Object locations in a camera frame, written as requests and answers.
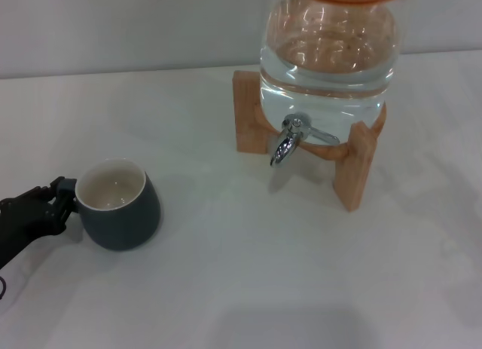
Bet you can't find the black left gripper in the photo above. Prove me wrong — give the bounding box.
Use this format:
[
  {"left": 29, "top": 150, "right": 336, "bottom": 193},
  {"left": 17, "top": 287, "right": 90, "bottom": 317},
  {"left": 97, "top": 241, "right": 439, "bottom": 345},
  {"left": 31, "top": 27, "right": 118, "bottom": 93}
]
[{"left": 0, "top": 176, "right": 81, "bottom": 271}]

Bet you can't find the dark grey ceramic cup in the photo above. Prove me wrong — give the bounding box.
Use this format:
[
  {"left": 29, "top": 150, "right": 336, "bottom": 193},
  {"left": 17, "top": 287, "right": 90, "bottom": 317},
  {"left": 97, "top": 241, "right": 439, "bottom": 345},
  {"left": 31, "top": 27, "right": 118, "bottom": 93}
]
[{"left": 56, "top": 158, "right": 162, "bottom": 252}]

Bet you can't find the chrome faucet with lever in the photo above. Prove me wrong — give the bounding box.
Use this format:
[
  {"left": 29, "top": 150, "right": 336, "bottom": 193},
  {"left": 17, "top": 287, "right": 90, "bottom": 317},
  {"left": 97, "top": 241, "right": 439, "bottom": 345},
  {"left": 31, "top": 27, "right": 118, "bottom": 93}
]
[{"left": 269, "top": 112, "right": 340, "bottom": 168}]

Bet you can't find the wooden dispenser stand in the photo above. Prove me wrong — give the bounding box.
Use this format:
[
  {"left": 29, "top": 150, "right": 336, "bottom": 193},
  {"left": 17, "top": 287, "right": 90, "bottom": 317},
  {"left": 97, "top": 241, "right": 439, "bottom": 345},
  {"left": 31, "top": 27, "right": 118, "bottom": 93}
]
[{"left": 232, "top": 69, "right": 389, "bottom": 213}]

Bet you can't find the clear glass water dispenser jar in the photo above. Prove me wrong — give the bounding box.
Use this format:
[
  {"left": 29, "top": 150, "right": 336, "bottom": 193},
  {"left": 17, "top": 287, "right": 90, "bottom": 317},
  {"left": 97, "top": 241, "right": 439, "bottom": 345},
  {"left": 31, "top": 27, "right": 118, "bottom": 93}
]
[{"left": 258, "top": 0, "right": 400, "bottom": 139}]

